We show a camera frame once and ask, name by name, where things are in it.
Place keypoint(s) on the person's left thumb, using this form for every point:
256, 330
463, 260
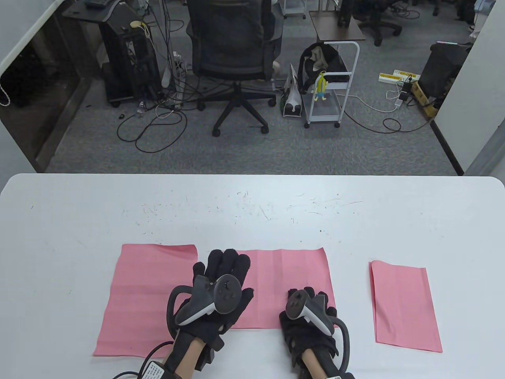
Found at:
246, 299

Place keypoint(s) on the white yellow power strip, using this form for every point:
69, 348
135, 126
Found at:
396, 75

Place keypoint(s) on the black mesh office chair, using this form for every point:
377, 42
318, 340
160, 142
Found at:
232, 43

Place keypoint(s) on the person's left middle finger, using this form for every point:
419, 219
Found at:
230, 261

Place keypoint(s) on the small folded pink cloth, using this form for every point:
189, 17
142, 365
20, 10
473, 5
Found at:
402, 308

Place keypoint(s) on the black swivel chair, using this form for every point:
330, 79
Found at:
378, 19

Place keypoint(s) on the brown side table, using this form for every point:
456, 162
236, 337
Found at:
335, 27

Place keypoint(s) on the yellow toy figure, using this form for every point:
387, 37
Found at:
321, 87

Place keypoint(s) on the person's left hand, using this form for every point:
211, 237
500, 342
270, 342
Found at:
215, 272

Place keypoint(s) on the person's right hand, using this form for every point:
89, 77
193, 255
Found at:
294, 331

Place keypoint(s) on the black bag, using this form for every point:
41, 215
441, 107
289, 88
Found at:
329, 59

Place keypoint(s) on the person's right forearm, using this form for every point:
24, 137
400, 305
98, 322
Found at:
315, 365

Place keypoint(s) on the person's right thumb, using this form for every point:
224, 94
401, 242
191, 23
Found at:
284, 319

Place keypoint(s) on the white rolling cart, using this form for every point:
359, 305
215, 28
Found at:
347, 63

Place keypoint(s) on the white metal rack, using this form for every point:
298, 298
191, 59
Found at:
294, 8

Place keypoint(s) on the pink cloth folded in half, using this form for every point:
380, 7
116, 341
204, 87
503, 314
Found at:
288, 272

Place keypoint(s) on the black box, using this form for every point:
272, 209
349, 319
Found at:
444, 67

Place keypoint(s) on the person's left little finger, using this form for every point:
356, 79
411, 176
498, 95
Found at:
199, 271

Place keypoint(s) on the black grey glove-mounted controller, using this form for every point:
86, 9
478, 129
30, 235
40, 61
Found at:
305, 308
221, 294

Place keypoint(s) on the person's left forearm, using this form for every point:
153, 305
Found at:
185, 357

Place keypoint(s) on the large pink cloth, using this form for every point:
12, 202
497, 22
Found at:
142, 300

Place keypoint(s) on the white shopping bag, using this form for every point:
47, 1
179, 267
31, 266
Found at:
292, 98

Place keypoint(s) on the cardboard box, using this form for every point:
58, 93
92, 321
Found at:
426, 100

